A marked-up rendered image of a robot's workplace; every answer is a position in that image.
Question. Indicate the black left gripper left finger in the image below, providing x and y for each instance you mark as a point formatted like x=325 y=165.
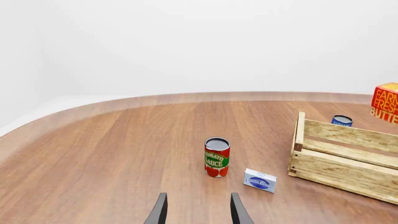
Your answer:
x=159 y=211

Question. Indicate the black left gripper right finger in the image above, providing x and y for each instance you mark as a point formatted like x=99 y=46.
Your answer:
x=238 y=212

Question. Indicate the wooden slat tray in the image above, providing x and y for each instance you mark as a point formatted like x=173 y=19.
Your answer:
x=345 y=158

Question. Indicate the red and orange butter box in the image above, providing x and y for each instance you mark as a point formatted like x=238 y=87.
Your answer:
x=385 y=102

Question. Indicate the white and blue small box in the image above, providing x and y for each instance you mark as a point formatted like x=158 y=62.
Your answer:
x=260 y=180

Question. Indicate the red tomato sauce tin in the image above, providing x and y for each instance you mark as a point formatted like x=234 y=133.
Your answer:
x=217 y=157

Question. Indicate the blue tin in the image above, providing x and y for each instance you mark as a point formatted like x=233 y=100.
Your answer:
x=342 y=120

